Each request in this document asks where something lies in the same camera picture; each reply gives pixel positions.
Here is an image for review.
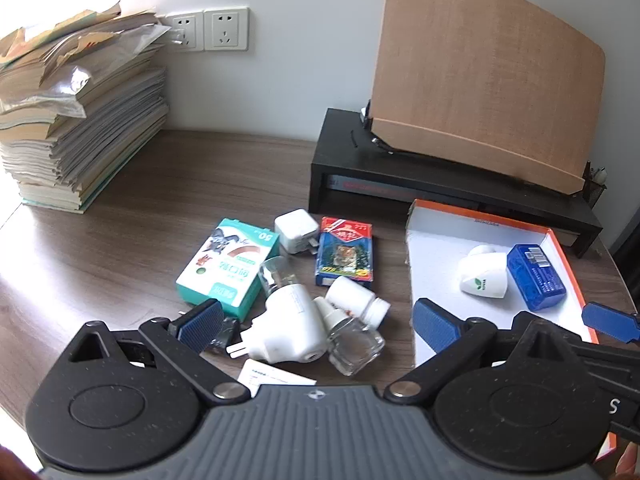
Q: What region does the black monitor riser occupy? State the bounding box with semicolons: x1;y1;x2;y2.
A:
308;107;604;259

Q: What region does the white charger plug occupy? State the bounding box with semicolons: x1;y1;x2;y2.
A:
274;210;321;256

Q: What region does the white adapter carton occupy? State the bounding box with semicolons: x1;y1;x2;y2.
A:
237;359;318;401

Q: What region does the white cup with green logo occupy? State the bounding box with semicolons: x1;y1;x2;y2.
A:
457;244;510;300

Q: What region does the blue plastic box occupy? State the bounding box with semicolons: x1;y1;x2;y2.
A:
506;243;567;312

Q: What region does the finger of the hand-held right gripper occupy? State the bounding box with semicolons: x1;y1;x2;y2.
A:
566;338;640;392
581;301;640;345

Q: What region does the green and white carton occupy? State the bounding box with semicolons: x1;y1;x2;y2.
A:
176;217;281;323

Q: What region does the white plug-in mosquito heater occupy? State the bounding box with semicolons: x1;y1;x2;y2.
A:
227;255;329;365

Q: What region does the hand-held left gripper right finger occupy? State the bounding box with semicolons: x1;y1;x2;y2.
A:
384;298;577;406

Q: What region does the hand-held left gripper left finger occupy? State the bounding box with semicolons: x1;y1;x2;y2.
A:
67;298;251;407

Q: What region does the stack of books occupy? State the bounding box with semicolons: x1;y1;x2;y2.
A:
0;2;173;213

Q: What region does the black mesh pen holder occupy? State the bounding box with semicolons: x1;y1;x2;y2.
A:
582;162;608;208

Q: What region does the clear plastic bag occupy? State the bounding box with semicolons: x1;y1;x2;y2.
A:
30;22;173;111

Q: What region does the white wall socket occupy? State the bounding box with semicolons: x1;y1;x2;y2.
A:
203;6;250;52
159;10;206;52

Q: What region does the wooden book stand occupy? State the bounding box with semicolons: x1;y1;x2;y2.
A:
360;0;607;196

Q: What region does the blue playing card box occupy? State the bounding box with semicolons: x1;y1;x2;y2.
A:
315;216;377;289

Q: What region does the white pill bottle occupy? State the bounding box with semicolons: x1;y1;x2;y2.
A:
325;276;392;326

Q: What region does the orange and white box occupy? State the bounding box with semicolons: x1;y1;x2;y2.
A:
404;199;618;461

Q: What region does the clear glass bottle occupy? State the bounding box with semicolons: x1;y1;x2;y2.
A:
314;296;386;377

